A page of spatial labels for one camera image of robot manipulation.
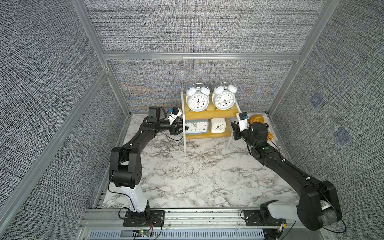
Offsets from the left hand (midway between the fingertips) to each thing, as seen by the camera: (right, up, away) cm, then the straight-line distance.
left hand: (187, 123), depth 85 cm
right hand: (+26, +3, -4) cm, 26 cm away
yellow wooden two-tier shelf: (+12, +5, -8) cm, 15 cm away
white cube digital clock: (+18, -1, +1) cm, 18 cm away
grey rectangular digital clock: (+5, -2, -1) cm, 6 cm away
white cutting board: (+61, +3, +31) cm, 68 cm away
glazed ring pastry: (+57, -8, +19) cm, 60 cm away
